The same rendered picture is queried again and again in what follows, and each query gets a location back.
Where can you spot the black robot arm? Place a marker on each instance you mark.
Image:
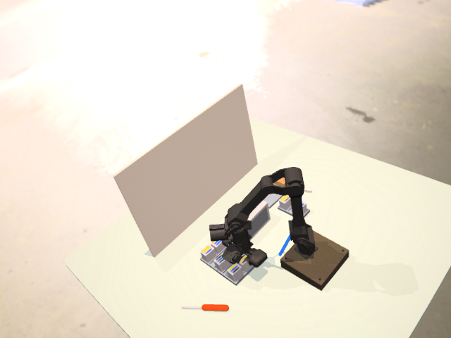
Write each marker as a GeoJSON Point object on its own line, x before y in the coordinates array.
{"type": "Point", "coordinates": [236, 221]}

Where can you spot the orange-handled screwdriver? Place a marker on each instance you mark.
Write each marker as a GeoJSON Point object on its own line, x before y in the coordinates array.
{"type": "Point", "coordinates": [210, 307]}

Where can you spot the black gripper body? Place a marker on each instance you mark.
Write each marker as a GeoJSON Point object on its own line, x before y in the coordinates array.
{"type": "Point", "coordinates": [256, 257]}

